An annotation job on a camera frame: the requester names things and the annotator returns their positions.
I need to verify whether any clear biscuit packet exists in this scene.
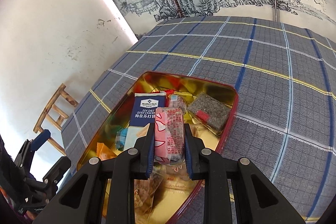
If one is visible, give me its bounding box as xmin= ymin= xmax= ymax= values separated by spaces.
xmin=134 ymin=172 xmax=163 ymax=216

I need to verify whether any blue soda cracker pack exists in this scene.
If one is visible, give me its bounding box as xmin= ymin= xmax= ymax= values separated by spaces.
xmin=123 ymin=92 xmax=166 ymax=150

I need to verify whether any dark seed bar packet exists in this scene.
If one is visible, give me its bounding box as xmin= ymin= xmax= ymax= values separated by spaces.
xmin=187 ymin=93 xmax=231 ymax=136

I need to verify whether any pink snack packet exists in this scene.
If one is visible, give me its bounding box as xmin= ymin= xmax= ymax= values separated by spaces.
xmin=154 ymin=107 xmax=185 ymax=165

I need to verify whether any orange snack packet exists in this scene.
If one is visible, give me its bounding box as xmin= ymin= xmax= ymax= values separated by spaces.
xmin=96 ymin=143 xmax=117 ymax=161

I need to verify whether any blue candy wrapper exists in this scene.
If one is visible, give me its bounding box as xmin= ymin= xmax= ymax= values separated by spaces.
xmin=115 ymin=128 xmax=128 ymax=151

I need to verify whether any red snack packet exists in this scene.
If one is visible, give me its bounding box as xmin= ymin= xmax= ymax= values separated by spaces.
xmin=168 ymin=94 xmax=187 ymax=114

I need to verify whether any wooden chair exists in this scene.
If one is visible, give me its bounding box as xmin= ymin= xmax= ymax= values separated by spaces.
xmin=33 ymin=83 xmax=79 ymax=156

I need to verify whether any red gold toffee tin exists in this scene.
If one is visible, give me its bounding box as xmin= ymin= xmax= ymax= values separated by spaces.
xmin=77 ymin=72 xmax=238 ymax=223

